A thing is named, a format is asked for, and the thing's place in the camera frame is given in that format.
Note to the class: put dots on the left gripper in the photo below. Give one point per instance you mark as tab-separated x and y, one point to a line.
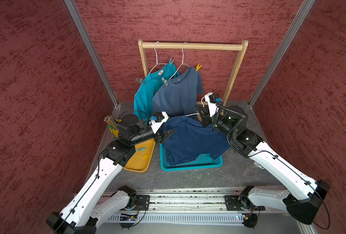
163	136

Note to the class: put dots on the grey clothespin on teal shoulder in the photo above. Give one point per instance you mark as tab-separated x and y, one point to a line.
141	81

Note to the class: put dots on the right corner aluminium profile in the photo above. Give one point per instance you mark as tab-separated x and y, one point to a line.
294	27

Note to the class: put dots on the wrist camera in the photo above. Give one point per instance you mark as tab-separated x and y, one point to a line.
212	99
157	120

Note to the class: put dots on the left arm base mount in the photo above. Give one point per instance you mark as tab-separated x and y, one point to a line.
138	203

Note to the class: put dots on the coloured pencils bunch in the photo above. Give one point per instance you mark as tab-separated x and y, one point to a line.
111	122

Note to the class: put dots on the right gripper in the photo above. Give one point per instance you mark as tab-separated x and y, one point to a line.
204	117

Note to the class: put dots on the teal plastic basket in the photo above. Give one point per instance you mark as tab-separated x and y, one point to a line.
203	161

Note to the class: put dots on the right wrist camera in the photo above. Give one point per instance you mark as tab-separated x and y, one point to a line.
212	99

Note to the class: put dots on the wooden clothes rack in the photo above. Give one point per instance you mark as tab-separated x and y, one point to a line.
240	48

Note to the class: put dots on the corner aluminium profile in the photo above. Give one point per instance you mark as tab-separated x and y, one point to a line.
79	23
294	27

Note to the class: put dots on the yellow pencil cup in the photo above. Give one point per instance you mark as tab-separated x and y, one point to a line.
115	132

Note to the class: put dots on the white wire hanger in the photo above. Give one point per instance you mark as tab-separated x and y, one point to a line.
182	62
192	114
156	58

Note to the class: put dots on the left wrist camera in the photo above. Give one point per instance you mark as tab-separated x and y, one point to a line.
157	120

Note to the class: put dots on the grey-blue t-shirt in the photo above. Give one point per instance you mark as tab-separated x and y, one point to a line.
179	96

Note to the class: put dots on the yellow clothespin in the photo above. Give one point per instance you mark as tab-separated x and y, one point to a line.
198	67
147	155

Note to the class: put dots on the navy blue t-shirt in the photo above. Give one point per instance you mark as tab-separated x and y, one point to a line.
191	139

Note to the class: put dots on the yellow tray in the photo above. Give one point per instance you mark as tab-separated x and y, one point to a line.
137	163

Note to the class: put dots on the aluminium rail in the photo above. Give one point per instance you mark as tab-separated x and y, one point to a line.
187	207

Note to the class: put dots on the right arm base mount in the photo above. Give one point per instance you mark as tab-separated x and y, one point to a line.
234	203

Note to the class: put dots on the teal t-shirt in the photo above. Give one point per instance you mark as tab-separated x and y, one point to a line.
153	82

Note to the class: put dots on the left corner aluminium profile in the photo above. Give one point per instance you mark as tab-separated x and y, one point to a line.
79	23

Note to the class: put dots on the grey clothespin on grey-blue shirt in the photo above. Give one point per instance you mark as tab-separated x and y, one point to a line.
165	81

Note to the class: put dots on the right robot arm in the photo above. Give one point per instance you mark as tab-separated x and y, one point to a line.
303	196

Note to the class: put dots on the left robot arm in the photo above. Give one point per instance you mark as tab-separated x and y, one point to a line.
82	215

